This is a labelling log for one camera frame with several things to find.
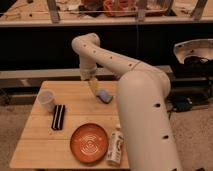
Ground blue sponge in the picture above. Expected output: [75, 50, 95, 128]
[96, 89, 113, 104]

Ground black striped box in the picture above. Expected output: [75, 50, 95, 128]
[51, 105, 65, 130]

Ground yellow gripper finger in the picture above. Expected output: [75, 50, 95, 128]
[88, 77, 99, 95]

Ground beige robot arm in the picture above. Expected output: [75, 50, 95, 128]
[71, 33, 183, 171]

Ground black floor cables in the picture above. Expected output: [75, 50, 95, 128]
[166, 94, 201, 113]

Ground orange ceramic bowl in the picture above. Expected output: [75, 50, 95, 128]
[70, 123, 108, 164]

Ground wooden background shelf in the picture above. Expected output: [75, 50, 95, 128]
[0, 0, 213, 27]

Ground orange tool on shelf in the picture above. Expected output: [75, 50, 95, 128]
[103, 0, 136, 17]

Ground white plastic bottle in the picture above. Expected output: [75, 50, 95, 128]
[106, 124, 124, 166]

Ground wooden table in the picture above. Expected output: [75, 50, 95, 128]
[9, 80, 131, 170]

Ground white round machine housing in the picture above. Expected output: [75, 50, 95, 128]
[173, 39, 213, 64]

